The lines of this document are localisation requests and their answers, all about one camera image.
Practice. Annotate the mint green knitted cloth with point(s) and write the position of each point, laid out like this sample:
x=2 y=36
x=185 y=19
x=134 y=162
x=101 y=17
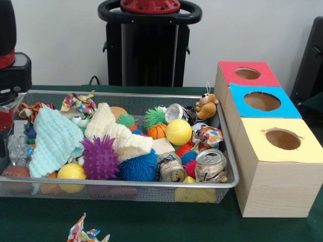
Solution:
x=55 y=141

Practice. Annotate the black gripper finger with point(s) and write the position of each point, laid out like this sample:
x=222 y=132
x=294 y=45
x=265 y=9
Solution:
x=2 y=146

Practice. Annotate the black office chair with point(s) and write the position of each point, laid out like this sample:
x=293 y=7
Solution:
x=310 y=65

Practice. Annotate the small orange basketball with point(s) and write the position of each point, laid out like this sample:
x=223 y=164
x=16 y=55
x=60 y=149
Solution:
x=157 y=132

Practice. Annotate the dark green table cloth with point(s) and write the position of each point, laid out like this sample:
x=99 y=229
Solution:
x=151 y=222

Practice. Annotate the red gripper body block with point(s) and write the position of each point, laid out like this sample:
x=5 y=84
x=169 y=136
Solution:
x=4 y=121

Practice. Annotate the small brown football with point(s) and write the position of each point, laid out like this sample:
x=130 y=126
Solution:
x=16 y=171

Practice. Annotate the plain yellow ball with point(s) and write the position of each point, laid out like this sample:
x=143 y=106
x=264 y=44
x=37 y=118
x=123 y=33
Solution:
x=71 y=172

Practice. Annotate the clear mesh bin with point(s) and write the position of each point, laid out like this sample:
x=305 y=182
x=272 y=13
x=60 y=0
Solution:
x=126 y=193

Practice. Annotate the colourful polka dot cloth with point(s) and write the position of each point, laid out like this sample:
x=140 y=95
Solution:
x=78 y=102

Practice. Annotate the yellow tennis ball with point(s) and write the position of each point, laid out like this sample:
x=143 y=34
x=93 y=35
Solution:
x=179 y=132

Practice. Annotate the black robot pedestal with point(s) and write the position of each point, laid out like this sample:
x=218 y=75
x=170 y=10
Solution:
x=146 y=55

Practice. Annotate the crinkled clear plastic wrapper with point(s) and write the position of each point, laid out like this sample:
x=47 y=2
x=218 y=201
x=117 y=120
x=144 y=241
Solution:
x=17 y=150

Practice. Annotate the purple spiky ball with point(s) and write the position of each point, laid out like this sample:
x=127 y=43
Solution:
x=100 y=158

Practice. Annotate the silver drink can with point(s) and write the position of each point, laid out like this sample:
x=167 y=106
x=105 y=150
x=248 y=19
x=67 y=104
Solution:
x=211 y=165

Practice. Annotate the green fuzzy toy with eyes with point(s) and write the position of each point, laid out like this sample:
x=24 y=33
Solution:
x=155 y=117
x=79 y=122

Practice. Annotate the cream knitted cloth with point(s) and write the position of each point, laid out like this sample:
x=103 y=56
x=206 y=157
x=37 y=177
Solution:
x=113 y=133

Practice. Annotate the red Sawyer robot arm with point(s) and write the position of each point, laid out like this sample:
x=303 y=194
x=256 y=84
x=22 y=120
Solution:
x=12 y=70

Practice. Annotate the colourful patchwork cloth scrap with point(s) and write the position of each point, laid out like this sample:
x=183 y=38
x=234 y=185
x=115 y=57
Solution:
x=88 y=233

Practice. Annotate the wooden box with three holes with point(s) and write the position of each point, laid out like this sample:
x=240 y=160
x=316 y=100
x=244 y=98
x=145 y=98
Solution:
x=277 y=186

